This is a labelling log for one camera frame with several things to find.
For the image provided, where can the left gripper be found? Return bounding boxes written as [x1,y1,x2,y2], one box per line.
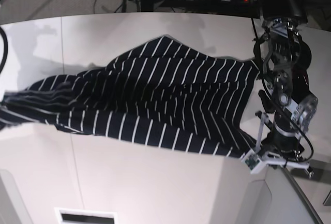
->
[241,89,318,177]

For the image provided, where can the navy white striped t-shirt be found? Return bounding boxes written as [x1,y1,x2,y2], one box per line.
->
[1,36,258,158]

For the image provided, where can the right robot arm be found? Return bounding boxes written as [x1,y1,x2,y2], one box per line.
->
[0,27,8,73]

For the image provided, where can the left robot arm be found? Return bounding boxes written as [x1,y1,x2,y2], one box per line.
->
[243,0,319,177]

